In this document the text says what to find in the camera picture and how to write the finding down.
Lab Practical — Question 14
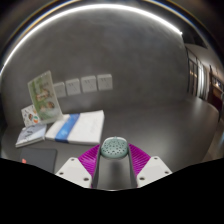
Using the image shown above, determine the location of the dark framed glass partition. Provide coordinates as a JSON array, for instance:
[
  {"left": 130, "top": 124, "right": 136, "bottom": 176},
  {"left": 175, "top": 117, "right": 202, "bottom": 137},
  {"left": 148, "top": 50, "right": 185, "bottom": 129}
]
[{"left": 184, "top": 44, "right": 224, "bottom": 116}]

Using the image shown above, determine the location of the long ceiling light strip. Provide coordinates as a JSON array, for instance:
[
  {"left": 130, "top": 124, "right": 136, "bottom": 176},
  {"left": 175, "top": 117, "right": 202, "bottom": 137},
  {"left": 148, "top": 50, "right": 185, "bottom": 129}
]
[{"left": 0, "top": 3, "right": 184, "bottom": 76}]

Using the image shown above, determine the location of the grey striped booklet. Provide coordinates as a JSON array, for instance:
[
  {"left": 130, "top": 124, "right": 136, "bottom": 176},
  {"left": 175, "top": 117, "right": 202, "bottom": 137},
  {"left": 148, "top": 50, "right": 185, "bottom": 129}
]
[{"left": 14, "top": 123, "right": 48, "bottom": 149}]

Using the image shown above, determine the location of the white book with blue band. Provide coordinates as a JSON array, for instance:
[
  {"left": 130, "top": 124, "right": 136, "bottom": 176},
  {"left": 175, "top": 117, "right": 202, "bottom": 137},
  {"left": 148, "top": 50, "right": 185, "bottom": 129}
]
[{"left": 44, "top": 109, "right": 106, "bottom": 146}]

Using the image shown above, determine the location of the black mouse pad with heart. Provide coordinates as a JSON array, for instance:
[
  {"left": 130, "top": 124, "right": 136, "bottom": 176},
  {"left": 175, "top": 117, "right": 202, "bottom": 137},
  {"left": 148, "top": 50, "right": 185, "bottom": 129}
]
[{"left": 19, "top": 147, "right": 58, "bottom": 174}]

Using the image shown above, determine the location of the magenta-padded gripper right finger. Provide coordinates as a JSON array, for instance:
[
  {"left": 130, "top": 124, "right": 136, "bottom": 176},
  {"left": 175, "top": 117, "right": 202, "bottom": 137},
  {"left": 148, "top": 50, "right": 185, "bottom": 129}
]
[{"left": 127, "top": 143, "right": 173, "bottom": 189}]

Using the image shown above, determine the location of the pale green perforated computer mouse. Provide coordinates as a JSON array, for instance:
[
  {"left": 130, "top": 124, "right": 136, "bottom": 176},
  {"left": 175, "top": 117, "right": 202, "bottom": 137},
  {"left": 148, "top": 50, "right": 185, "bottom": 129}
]
[{"left": 100, "top": 135, "right": 130, "bottom": 160}]

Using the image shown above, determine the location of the white card with colourful stickers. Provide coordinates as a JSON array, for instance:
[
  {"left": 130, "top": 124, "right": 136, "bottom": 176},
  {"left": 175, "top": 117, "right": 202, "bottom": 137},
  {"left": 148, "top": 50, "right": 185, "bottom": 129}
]
[{"left": 20, "top": 104, "right": 43, "bottom": 128}]

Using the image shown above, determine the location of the green leaflet in acrylic stand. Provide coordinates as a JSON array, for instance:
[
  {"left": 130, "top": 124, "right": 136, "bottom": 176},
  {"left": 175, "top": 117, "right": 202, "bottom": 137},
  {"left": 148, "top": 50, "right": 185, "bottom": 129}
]
[{"left": 27, "top": 69, "right": 64, "bottom": 125}]

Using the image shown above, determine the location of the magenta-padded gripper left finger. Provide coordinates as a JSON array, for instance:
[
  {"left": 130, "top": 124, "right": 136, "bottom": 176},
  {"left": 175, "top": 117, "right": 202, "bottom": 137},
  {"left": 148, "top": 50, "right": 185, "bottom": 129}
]
[{"left": 54, "top": 143, "right": 102, "bottom": 190}]

